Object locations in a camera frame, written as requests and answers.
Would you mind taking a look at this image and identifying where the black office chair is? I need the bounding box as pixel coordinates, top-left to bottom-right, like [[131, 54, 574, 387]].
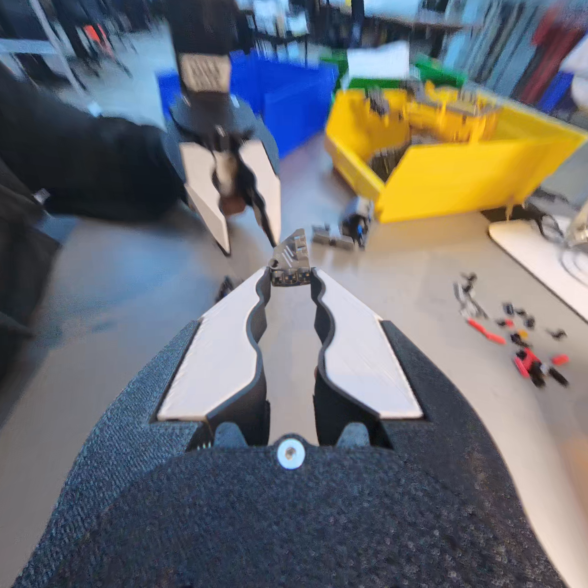
[[60, 0, 135, 77]]

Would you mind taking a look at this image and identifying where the green plastic bin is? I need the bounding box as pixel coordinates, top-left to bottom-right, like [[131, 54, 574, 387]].
[[321, 52, 468, 91]]

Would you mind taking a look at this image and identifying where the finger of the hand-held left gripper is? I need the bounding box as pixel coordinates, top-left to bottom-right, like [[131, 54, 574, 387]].
[[178, 141, 232, 256], [238, 140, 283, 248]]

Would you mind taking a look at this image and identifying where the person's left forearm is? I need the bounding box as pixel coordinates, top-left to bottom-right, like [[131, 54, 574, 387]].
[[0, 68, 185, 222]]

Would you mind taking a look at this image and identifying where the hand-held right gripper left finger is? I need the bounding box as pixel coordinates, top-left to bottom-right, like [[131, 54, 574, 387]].
[[156, 267, 273, 444]]

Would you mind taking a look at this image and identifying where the yellow brick robot model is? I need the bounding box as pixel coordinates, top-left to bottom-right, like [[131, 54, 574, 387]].
[[364, 79, 502, 183]]

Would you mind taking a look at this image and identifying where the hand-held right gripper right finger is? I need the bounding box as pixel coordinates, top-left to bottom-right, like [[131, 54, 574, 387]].
[[310, 267, 424, 444]]

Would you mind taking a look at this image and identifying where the white packing sheet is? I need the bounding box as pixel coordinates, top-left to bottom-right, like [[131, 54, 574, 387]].
[[346, 40, 411, 82]]

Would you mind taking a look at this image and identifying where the white booklet stand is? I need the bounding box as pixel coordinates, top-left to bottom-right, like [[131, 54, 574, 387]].
[[487, 213, 588, 323]]

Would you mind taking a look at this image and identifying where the grey desk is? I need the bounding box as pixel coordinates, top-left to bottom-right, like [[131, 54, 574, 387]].
[[0, 133, 588, 588]]

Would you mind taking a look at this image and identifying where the blue plastic bin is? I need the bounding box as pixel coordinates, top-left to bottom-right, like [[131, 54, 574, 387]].
[[155, 50, 339, 160]]

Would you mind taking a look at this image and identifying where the black cable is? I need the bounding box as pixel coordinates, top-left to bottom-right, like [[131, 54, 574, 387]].
[[527, 201, 567, 245]]

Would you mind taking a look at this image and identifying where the yellow plastic bin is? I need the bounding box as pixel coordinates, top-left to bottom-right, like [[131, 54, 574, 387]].
[[324, 82, 588, 225]]

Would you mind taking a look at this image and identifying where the white easel board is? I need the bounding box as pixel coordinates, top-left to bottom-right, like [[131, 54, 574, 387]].
[[0, 0, 89, 93]]

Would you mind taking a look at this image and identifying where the pile of small brick parts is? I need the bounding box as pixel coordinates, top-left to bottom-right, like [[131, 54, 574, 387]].
[[453, 271, 571, 390]]

